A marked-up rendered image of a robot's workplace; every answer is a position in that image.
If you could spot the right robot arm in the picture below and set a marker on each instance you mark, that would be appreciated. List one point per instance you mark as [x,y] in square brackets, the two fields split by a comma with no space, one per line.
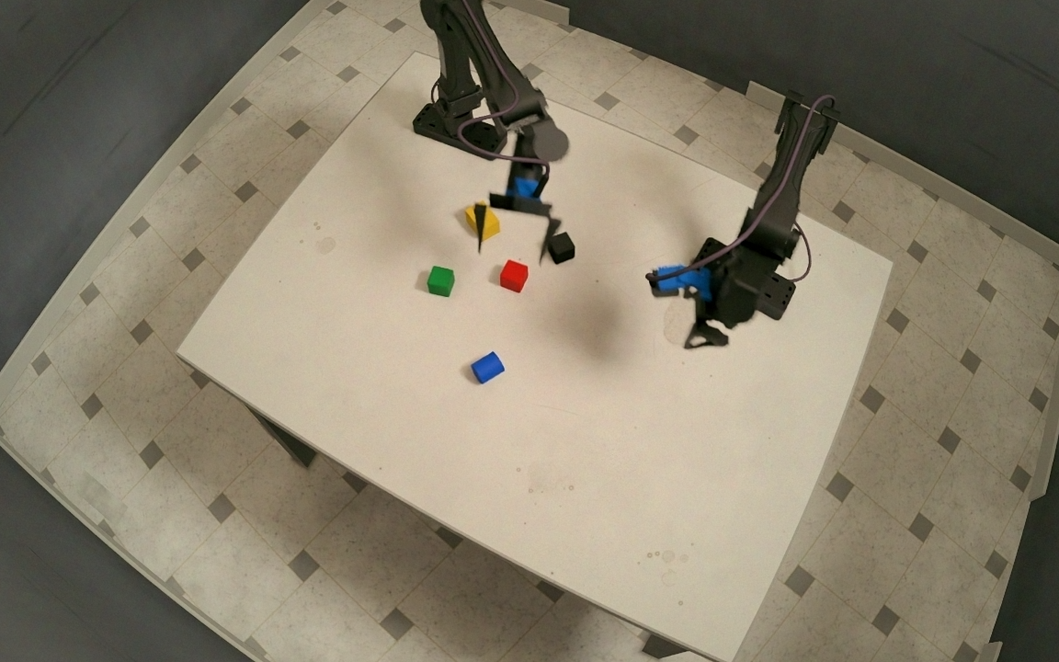
[457,93]

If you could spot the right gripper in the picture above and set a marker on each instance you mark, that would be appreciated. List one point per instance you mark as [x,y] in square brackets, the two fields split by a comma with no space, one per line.
[527,179]

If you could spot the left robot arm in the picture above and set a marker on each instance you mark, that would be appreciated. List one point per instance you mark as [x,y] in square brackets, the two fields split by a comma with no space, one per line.
[803,130]

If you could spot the yellow block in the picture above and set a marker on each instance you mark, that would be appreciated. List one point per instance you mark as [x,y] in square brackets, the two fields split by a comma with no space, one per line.
[491,223]

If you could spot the red cube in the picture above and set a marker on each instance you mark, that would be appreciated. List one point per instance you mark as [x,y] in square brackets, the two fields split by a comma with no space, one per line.
[514,276]

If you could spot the blue cylinder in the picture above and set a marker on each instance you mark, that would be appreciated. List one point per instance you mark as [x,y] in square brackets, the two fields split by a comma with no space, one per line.
[487,368]

